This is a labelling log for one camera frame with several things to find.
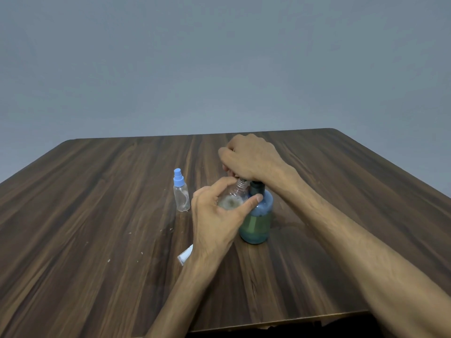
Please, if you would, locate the blue-capped small spray bottle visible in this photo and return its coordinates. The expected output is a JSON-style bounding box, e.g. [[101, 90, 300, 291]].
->
[[173, 168, 191, 212]]

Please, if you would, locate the blue green pump bottle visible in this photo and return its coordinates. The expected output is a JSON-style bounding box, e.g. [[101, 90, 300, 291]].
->
[[239, 180, 274, 245]]

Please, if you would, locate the person's right forearm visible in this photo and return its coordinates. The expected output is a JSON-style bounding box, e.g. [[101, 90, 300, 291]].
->
[[273, 170, 451, 338]]

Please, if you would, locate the person's right hand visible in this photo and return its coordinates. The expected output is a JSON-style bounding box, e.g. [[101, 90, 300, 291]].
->
[[218, 133, 300, 189]]

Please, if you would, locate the clear small bottle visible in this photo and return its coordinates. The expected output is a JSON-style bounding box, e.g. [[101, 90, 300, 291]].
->
[[218, 177, 251, 212]]

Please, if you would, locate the white spray cap with tube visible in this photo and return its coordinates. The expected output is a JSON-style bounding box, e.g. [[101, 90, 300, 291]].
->
[[177, 244, 194, 267]]

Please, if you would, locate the person's left hand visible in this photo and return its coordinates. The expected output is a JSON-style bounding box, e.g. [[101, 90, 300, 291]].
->
[[190, 176, 264, 266]]

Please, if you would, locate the person's left forearm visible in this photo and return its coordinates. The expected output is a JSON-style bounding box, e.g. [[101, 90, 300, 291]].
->
[[142, 251, 223, 338]]

